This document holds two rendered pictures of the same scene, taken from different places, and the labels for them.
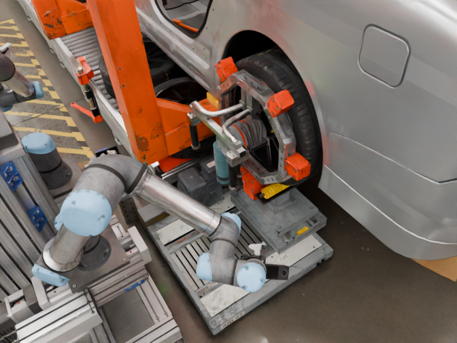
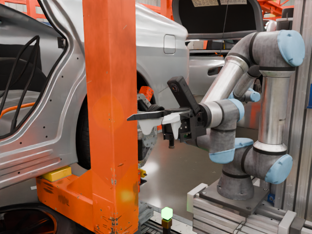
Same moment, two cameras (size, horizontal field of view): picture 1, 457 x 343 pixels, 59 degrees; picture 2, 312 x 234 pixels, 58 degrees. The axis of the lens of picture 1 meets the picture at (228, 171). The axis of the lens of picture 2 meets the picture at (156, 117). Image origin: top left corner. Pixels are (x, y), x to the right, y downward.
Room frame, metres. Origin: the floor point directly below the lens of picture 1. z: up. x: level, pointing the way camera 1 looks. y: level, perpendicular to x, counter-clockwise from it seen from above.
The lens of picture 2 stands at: (2.03, 1.67, 1.38)
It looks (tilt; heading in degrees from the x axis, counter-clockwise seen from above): 12 degrees down; 248
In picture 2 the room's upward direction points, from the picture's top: straight up
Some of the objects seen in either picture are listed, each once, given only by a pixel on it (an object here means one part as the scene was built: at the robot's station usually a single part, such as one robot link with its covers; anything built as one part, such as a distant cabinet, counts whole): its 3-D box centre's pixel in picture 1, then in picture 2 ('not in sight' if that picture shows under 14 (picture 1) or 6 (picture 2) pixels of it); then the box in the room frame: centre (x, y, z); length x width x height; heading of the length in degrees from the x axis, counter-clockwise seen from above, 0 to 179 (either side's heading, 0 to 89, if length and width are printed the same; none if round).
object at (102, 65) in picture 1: (143, 69); not in sight; (2.94, 0.63, 0.39); 0.66 x 0.66 x 0.24
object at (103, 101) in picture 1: (94, 90); not in sight; (2.85, 1.04, 0.28); 2.47 x 0.09 x 0.22; 30
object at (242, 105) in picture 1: (217, 99); not in sight; (1.52, 0.02, 1.03); 0.19 x 0.18 x 0.11; 120
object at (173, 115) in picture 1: (197, 109); (73, 181); (1.92, 0.15, 0.69); 0.52 x 0.17 x 0.35; 120
